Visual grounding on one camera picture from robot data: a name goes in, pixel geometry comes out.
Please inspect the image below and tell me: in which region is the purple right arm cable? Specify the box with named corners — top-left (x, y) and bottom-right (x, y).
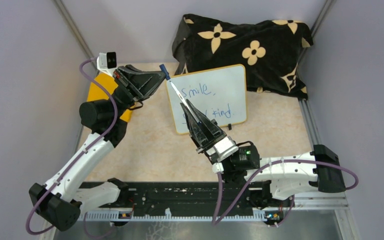
top-left (211, 159), bottom-right (360, 229)

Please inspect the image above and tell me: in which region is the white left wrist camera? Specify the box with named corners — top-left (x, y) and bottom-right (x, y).
top-left (97, 51), bottom-right (117, 72)

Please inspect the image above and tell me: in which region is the blue marker cap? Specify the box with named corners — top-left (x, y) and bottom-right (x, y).
top-left (159, 64), bottom-right (171, 81)

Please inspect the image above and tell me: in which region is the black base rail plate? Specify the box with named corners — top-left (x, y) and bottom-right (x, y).
top-left (79, 181), bottom-right (296, 218)

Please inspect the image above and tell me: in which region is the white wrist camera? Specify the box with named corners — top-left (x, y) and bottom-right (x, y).
top-left (212, 136), bottom-right (239, 174)
top-left (97, 51), bottom-right (117, 72)

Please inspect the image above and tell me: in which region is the black floral blanket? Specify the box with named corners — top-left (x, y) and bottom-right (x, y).
top-left (171, 14), bottom-right (314, 100)

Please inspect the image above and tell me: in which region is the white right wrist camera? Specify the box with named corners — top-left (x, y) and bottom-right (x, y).
top-left (212, 136), bottom-right (239, 174)

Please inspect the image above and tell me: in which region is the white blue marker pen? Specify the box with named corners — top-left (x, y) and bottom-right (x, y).
top-left (168, 80), bottom-right (201, 123)

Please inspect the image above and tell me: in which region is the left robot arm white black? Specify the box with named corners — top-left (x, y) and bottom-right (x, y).
top-left (29, 64), bottom-right (170, 231)

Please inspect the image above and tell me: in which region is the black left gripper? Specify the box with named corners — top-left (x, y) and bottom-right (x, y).
top-left (108, 64), bottom-right (169, 120)

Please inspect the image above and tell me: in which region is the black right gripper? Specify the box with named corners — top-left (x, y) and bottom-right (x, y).
top-left (183, 100), bottom-right (228, 175)

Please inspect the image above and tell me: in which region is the white perforated cable tray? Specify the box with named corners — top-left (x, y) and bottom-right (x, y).
top-left (78, 208), bottom-right (268, 223)

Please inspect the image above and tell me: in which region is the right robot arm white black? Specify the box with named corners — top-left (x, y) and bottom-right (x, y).
top-left (180, 99), bottom-right (346, 206)

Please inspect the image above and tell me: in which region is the yellow cloth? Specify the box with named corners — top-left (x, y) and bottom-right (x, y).
top-left (86, 73), bottom-right (133, 123)

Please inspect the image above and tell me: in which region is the yellow framed whiteboard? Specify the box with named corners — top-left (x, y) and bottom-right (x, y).
top-left (166, 64), bottom-right (248, 135)

